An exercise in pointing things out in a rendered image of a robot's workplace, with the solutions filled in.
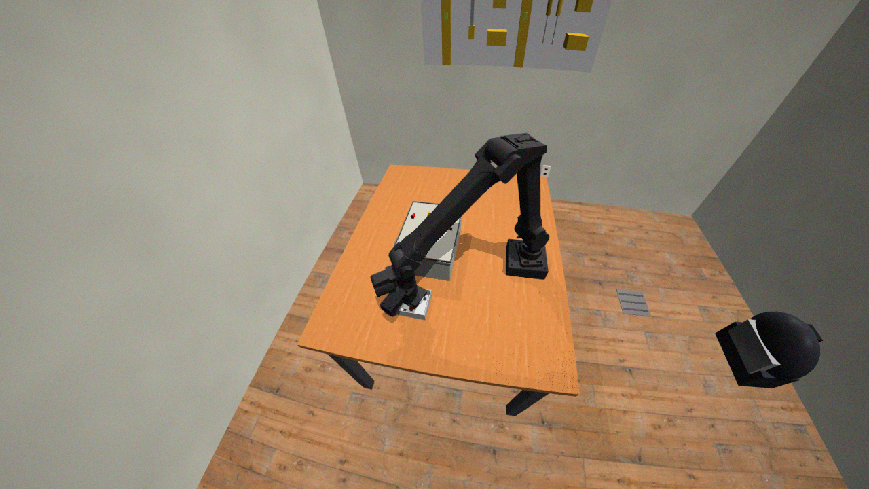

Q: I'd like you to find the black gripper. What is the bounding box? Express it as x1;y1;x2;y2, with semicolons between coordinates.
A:
399;280;427;309

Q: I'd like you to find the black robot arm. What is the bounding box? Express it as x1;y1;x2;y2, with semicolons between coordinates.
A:
370;133;550;317

